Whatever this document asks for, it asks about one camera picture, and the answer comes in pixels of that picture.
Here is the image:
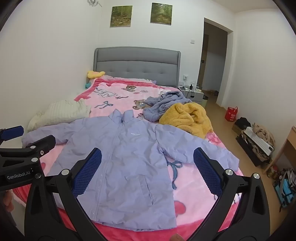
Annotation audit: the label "black bag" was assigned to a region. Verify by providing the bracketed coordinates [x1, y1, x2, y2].
[234, 117, 251, 130]

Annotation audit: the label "forest wall picture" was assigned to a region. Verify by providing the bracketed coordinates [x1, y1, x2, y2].
[150, 2, 173, 25]
[109, 5, 133, 28]

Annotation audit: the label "white nightstand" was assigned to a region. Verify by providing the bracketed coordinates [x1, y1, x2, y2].
[178, 85, 204, 104]

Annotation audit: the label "long white box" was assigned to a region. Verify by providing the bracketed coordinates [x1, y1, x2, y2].
[244, 127, 275, 156]

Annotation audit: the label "lavender padded jacket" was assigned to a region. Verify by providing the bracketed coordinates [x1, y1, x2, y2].
[21, 109, 240, 232]

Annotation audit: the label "black storage case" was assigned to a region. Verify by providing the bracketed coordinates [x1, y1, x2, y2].
[236, 134, 270, 167]

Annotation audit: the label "red shopping bag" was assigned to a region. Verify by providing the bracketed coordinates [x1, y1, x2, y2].
[225, 107, 238, 122]

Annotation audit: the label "pink printed blanket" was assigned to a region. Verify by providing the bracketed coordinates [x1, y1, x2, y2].
[11, 77, 245, 241]

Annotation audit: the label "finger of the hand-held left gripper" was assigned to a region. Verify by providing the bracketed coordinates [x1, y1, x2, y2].
[22, 135, 57, 161]
[0, 126, 25, 142]

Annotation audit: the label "beige plush cloth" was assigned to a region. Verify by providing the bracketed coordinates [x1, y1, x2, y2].
[252, 124, 276, 147]

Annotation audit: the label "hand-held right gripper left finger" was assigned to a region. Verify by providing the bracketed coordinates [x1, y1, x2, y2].
[24, 148, 109, 241]

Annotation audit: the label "purple knit sweater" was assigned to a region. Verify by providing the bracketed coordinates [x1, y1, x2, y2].
[143, 90, 193, 122]

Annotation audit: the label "small bottles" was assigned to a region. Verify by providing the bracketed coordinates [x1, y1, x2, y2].
[266, 165, 279, 179]

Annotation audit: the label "brown wooden door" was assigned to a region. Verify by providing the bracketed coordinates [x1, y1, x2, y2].
[198, 35, 209, 91]

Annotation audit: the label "light wooden desk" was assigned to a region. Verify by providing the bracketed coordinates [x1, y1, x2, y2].
[262, 126, 296, 175]

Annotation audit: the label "person's left hand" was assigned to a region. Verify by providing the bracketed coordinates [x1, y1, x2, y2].
[2, 191, 15, 210]

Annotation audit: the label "blue grey backpack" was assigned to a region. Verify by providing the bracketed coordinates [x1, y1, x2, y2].
[273, 169, 296, 208]

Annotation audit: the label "white knitted blanket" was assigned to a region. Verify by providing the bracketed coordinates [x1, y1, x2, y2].
[27, 99, 92, 133]

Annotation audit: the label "yellow fleece jacket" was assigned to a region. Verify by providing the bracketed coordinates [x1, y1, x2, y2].
[159, 102, 213, 139]

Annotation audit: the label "grey upholstered bed headboard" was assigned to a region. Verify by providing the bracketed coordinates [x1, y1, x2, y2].
[94, 47, 181, 88]

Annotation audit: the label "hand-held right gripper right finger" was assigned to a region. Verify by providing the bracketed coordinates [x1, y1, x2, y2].
[193, 147, 271, 241]

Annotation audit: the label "yellow plush toy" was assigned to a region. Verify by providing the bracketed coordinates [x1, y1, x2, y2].
[87, 71, 105, 79]

